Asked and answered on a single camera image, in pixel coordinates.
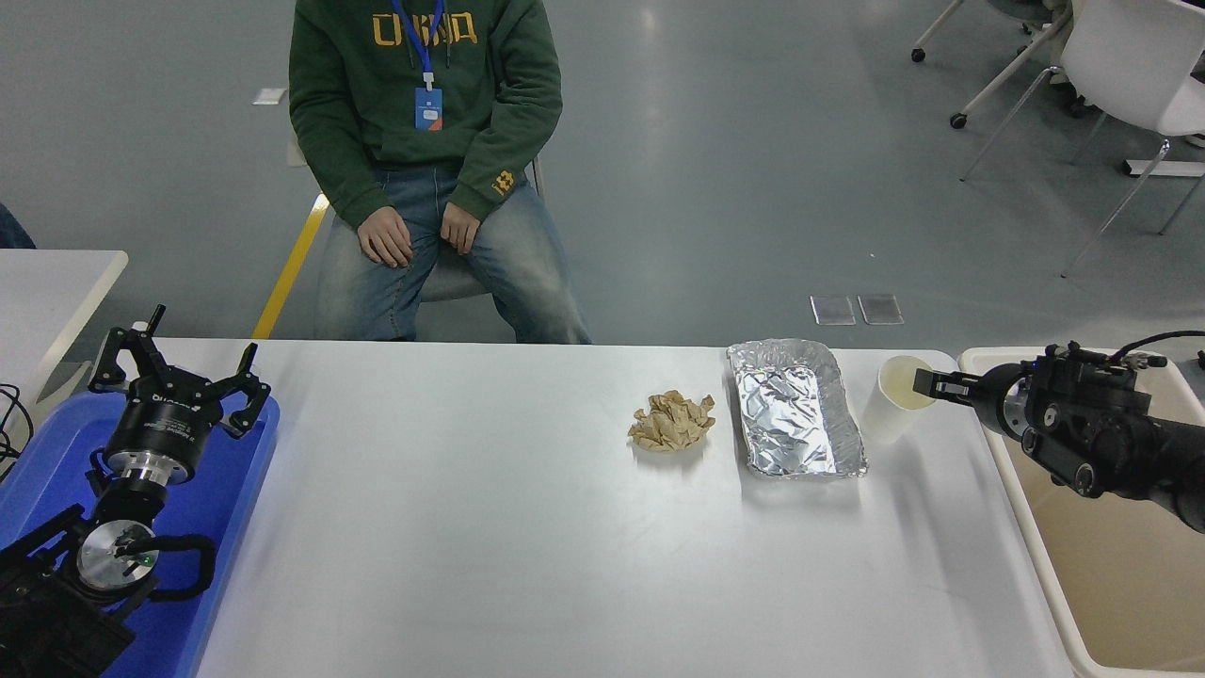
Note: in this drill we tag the blue plastic tray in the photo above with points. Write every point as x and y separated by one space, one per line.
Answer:
226 490

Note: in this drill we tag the yellow floor tape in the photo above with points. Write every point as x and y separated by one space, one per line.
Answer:
292 268

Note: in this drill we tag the white paper cup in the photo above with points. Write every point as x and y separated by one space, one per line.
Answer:
885 419

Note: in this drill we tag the clear floor plate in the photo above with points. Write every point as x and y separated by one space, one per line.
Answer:
833 310
880 309

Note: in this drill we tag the silver foil tray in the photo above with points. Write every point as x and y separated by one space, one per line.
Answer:
791 414

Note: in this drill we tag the person's right hand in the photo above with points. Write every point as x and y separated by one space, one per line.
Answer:
386 240

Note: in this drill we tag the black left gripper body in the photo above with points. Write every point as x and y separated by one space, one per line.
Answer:
165 424

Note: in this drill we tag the person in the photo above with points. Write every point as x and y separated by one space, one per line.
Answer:
11 231
499 94

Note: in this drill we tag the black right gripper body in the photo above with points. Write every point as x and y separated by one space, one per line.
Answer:
993 395

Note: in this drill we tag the white side table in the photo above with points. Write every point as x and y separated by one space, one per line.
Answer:
47 301

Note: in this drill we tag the rolling office chair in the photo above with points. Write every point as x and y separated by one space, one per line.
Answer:
1012 65

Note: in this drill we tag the large pale plastic bin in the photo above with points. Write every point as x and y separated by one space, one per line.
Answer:
1111 584

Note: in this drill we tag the person's left hand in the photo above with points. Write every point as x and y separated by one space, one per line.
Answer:
461 229

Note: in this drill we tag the white shell chair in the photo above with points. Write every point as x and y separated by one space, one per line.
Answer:
1130 56

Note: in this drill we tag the tan paper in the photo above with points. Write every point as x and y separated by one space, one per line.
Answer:
671 422

